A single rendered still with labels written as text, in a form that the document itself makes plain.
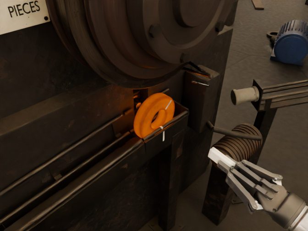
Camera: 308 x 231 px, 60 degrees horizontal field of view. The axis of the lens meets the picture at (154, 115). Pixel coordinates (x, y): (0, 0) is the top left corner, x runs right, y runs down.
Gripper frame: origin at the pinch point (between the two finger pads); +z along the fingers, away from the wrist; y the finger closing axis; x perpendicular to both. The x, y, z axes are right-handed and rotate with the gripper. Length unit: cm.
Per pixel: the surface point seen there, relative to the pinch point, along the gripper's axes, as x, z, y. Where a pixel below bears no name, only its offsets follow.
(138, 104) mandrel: -2.7, 32.1, -0.2
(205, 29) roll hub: 27.3, 16.2, 5.3
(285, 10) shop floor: -86, 126, 360
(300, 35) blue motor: -47, 49, 202
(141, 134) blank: -3.9, 22.4, -7.2
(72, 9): 35.3, 24.4, -22.1
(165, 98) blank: 3.5, 23.5, 2.8
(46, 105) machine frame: 9.7, 35.2, -27.2
